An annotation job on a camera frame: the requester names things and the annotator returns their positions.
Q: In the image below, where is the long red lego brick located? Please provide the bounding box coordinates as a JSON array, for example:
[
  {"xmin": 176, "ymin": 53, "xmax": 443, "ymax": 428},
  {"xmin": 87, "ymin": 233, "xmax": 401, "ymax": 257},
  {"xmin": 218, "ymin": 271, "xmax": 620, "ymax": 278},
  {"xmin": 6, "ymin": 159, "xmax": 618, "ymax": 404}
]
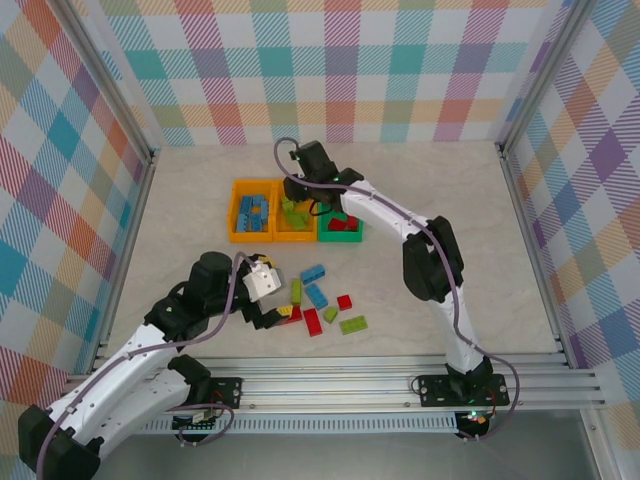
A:
[{"xmin": 302, "ymin": 308, "xmax": 325, "ymax": 338}]

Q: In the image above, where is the small green circuit board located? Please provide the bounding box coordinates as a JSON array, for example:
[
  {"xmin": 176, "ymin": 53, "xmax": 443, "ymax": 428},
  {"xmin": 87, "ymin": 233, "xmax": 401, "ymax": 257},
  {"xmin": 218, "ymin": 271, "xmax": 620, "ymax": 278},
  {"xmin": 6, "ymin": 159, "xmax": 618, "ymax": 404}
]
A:
[{"xmin": 172, "ymin": 408, "xmax": 221, "ymax": 432}]

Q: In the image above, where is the small circuit board with LED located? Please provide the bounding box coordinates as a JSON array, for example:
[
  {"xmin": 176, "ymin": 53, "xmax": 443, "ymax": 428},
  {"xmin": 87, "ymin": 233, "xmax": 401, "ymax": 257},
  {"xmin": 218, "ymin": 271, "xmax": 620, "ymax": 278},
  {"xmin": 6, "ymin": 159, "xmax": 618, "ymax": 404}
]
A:
[{"xmin": 457, "ymin": 408, "xmax": 490, "ymax": 440}]

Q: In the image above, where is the aluminium frame post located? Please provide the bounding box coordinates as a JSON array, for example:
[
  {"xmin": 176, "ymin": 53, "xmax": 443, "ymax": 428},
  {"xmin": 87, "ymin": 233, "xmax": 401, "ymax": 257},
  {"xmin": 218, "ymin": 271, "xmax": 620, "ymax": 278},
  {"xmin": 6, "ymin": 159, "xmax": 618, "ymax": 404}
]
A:
[
  {"xmin": 59, "ymin": 0, "xmax": 162, "ymax": 166},
  {"xmin": 494, "ymin": 0, "xmax": 594, "ymax": 151},
  {"xmin": 579, "ymin": 408, "xmax": 620, "ymax": 480}
]

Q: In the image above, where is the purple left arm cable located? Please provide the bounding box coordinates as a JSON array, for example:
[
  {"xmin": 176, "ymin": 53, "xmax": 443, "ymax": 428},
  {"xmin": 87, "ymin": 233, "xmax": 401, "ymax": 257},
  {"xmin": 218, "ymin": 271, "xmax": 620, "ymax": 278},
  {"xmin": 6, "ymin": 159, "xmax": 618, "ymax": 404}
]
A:
[{"xmin": 34, "ymin": 251, "xmax": 251, "ymax": 476}]

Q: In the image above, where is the aluminium frame floor rail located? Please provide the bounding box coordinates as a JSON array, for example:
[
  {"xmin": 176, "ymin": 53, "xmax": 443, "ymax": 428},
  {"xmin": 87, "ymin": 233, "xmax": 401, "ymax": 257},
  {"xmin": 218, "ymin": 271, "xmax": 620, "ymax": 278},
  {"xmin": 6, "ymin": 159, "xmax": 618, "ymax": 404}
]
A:
[
  {"xmin": 92, "ymin": 147, "xmax": 162, "ymax": 359},
  {"xmin": 497, "ymin": 144, "xmax": 574, "ymax": 369}
]

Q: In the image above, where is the slotted grey cable duct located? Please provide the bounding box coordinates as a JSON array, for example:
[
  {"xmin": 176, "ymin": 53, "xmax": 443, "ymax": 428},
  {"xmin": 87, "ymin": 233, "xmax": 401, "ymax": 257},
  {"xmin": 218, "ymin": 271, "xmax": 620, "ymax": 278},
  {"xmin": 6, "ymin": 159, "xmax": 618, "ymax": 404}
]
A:
[{"xmin": 102, "ymin": 412, "xmax": 460, "ymax": 435}]

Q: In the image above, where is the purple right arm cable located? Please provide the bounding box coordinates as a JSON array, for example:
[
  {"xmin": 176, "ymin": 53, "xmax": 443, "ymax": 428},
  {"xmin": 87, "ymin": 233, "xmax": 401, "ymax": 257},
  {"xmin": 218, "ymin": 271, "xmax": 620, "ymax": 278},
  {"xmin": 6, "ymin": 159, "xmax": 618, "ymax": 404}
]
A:
[{"xmin": 273, "ymin": 137, "xmax": 521, "ymax": 444}]

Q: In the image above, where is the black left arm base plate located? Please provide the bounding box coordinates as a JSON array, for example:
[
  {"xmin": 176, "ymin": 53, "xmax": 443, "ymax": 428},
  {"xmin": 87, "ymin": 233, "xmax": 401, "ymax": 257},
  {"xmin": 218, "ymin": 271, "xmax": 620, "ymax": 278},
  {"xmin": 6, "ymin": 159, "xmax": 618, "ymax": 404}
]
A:
[{"xmin": 208, "ymin": 376, "xmax": 245, "ymax": 409}]

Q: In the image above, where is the green plastic bin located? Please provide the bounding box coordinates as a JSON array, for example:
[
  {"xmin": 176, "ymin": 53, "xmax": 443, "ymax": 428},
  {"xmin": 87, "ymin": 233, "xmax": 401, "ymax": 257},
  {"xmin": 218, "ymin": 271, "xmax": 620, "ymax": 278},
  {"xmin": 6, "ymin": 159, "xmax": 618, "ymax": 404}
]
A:
[{"xmin": 317, "ymin": 197, "xmax": 365, "ymax": 245}]

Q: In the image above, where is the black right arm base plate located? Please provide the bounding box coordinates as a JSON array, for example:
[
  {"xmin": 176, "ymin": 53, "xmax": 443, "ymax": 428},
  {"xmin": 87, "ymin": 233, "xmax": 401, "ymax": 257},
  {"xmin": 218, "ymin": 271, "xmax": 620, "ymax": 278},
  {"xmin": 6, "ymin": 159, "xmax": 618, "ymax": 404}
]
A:
[{"xmin": 417, "ymin": 373, "xmax": 511, "ymax": 407}]

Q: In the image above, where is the orange plastic bin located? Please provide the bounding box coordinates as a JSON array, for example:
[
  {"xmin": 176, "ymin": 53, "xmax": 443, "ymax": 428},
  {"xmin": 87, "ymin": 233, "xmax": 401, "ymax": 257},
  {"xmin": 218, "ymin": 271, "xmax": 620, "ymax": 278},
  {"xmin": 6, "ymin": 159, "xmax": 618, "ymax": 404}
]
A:
[
  {"xmin": 273, "ymin": 177, "xmax": 321, "ymax": 244},
  {"xmin": 228, "ymin": 178, "xmax": 278, "ymax": 244}
]

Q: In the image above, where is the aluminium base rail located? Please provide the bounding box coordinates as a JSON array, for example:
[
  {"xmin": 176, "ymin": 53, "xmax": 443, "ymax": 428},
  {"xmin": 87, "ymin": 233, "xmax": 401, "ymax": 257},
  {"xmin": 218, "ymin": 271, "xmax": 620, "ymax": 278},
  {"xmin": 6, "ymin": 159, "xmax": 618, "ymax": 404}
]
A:
[{"xmin": 94, "ymin": 354, "xmax": 609, "ymax": 412}]

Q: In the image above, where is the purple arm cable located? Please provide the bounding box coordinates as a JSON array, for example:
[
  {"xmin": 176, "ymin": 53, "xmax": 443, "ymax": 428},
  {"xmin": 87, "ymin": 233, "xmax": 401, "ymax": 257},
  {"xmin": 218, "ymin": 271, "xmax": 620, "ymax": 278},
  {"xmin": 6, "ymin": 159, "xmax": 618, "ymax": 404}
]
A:
[
  {"xmin": 273, "ymin": 137, "xmax": 521, "ymax": 444},
  {"xmin": 34, "ymin": 251, "xmax": 251, "ymax": 476}
]

